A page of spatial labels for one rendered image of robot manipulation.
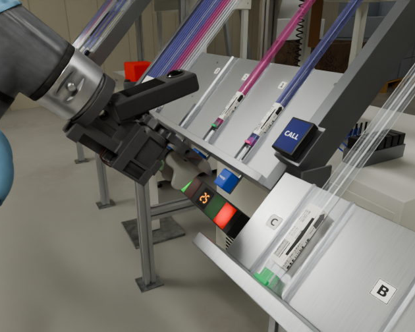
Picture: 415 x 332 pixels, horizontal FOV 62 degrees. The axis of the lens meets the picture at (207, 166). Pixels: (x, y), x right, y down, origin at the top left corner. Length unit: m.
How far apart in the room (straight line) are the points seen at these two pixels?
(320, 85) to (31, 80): 0.39
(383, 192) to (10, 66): 0.66
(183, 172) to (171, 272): 1.01
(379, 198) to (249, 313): 0.70
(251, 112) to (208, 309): 0.86
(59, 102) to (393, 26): 0.44
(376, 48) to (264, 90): 0.19
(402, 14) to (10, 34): 0.48
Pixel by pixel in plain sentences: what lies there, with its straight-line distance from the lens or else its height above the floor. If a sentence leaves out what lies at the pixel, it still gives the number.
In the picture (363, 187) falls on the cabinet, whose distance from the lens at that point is 0.79.
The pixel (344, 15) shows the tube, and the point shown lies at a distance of 0.64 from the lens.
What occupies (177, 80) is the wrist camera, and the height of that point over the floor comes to 0.86.
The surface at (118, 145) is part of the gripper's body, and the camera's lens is 0.45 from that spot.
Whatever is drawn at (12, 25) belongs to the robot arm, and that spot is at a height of 0.93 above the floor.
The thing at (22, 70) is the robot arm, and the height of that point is 0.88.
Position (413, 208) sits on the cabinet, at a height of 0.60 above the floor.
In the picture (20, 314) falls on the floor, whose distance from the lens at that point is 1.45.
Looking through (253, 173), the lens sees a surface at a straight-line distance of 0.50.
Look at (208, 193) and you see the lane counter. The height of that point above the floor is 0.66.
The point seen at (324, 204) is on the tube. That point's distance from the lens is 0.31.
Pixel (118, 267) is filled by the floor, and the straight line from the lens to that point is 1.53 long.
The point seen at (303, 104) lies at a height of 0.81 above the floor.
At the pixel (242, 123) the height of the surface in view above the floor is 0.77.
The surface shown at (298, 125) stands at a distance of 0.46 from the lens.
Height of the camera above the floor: 0.93
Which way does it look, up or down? 22 degrees down
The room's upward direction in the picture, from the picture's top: straight up
